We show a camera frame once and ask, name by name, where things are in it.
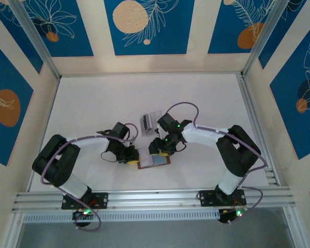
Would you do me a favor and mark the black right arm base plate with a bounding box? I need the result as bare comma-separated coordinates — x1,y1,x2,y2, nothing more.
197,190,246,207

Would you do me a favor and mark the brown leather card holder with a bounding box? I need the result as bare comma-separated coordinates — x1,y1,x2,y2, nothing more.
136,148,172,170

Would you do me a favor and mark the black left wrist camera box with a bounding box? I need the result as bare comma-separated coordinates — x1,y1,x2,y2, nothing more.
111,122,130,139

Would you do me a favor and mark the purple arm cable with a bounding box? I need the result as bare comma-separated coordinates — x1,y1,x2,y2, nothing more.
165,102,268,225
40,123,140,232

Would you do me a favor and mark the aluminium mounting rail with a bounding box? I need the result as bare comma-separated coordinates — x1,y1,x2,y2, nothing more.
11,187,297,214

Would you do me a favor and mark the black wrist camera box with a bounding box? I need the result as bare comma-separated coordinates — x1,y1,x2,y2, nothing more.
111,122,130,139
157,113,179,131

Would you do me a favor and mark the dark credit card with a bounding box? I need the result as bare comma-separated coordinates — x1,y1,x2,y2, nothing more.
141,115,152,130

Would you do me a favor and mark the clear acrylic card stand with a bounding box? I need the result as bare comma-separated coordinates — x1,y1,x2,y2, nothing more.
139,110,163,136

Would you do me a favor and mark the aluminium frame leg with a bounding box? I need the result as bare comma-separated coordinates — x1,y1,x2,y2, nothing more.
283,206,307,248
4,213,25,248

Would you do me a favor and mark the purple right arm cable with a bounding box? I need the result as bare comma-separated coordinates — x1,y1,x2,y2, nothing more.
165,102,268,225

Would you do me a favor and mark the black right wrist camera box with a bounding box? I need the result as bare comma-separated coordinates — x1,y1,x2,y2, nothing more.
157,113,179,131

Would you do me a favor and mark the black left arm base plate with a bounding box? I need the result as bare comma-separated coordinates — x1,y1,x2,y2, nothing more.
61,192,109,210

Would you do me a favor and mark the white slotted cable duct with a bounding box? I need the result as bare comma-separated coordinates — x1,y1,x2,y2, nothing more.
23,210,220,223

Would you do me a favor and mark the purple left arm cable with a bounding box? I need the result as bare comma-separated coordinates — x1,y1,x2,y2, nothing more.
40,123,140,232

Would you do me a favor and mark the aluminium frame post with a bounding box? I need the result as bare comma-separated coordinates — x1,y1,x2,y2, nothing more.
9,0,61,81
241,0,291,78

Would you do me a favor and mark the white credit card pink print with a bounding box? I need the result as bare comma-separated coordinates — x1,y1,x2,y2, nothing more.
139,149,153,166

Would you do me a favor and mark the aluminium table side rail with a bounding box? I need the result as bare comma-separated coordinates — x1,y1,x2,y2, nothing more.
236,73,280,185

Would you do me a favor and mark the thin black left wrist cable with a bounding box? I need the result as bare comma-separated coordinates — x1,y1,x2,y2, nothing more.
100,151,119,163

